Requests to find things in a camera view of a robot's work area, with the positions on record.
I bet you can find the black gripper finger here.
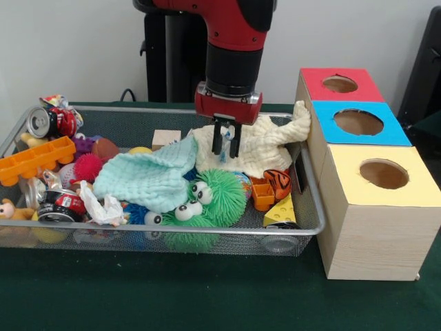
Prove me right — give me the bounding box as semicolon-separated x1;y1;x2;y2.
212;119;225;156
229;121;243;159

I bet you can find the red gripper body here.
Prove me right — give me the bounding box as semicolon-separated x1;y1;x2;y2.
194;81;263;126

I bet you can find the small clear plastic packet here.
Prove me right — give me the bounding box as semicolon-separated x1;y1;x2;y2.
219;131;232;166

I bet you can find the cream muslin cloth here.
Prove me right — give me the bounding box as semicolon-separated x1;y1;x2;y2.
189;100;312;179

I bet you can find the mint green muslin cloth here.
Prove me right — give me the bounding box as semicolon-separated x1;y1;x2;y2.
93;134;198;214

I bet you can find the shallow clear mesh bin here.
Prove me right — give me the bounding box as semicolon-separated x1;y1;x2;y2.
0;105;327;257

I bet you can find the wooden box with three holes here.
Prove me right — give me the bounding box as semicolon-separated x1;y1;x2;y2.
294;67;441;281

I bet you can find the large green spiky ball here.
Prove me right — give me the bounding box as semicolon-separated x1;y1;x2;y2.
189;168;247;227

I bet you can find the small wooden cube block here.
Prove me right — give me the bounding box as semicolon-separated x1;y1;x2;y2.
152;130;182;150

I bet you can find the orange toy block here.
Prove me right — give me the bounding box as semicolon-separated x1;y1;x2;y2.
249;176;276;211

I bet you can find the orange tiger plush toy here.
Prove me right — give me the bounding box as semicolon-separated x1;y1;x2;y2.
264;169;293;202

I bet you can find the yellow cheese wedge toy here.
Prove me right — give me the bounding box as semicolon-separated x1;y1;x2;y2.
263;193;298;228

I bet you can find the small green spiky ball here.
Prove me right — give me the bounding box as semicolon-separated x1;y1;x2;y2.
161;201;214;252

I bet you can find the pink spiky ball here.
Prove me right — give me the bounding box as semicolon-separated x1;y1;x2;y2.
74;152;105;183

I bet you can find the red and black soda can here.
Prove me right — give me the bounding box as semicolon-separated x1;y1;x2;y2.
37;189;87;224

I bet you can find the orange plastic toy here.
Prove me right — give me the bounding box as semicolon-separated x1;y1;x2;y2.
0;136;79;187

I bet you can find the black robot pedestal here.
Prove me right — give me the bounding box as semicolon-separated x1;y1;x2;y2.
140;10;209;104

